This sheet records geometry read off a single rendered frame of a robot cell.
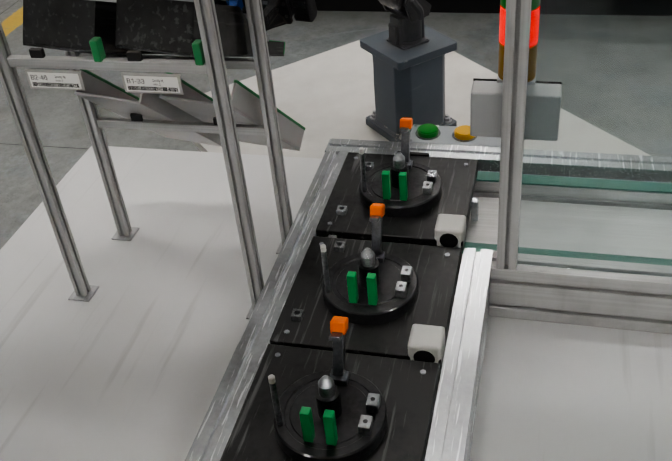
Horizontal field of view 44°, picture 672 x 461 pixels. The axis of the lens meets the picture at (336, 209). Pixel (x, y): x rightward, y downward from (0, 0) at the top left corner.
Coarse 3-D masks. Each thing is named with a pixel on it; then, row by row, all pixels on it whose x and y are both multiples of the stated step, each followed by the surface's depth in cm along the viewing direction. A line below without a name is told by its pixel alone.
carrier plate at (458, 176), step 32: (352, 160) 153; (384, 160) 152; (416, 160) 151; (448, 160) 150; (352, 192) 144; (448, 192) 142; (320, 224) 138; (352, 224) 137; (384, 224) 136; (416, 224) 136
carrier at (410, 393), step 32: (288, 352) 115; (320, 352) 114; (256, 384) 110; (288, 384) 110; (320, 384) 100; (352, 384) 107; (384, 384) 109; (416, 384) 108; (256, 416) 106; (288, 416) 103; (320, 416) 102; (352, 416) 102; (384, 416) 102; (416, 416) 104; (256, 448) 102; (288, 448) 100; (320, 448) 99; (352, 448) 98; (384, 448) 100; (416, 448) 100
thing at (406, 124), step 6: (402, 120) 143; (408, 120) 142; (402, 126) 143; (408, 126) 143; (402, 132) 144; (408, 132) 143; (402, 138) 144; (408, 138) 144; (402, 144) 144; (408, 144) 144; (402, 150) 144; (408, 150) 144; (408, 156) 144
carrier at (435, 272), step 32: (320, 256) 131; (352, 256) 127; (384, 256) 126; (416, 256) 129; (448, 256) 128; (320, 288) 125; (352, 288) 117; (384, 288) 121; (416, 288) 120; (448, 288) 122; (288, 320) 120; (320, 320) 119; (352, 320) 118; (384, 320) 117; (416, 320) 118; (448, 320) 117; (352, 352) 114; (384, 352) 113; (416, 352) 111
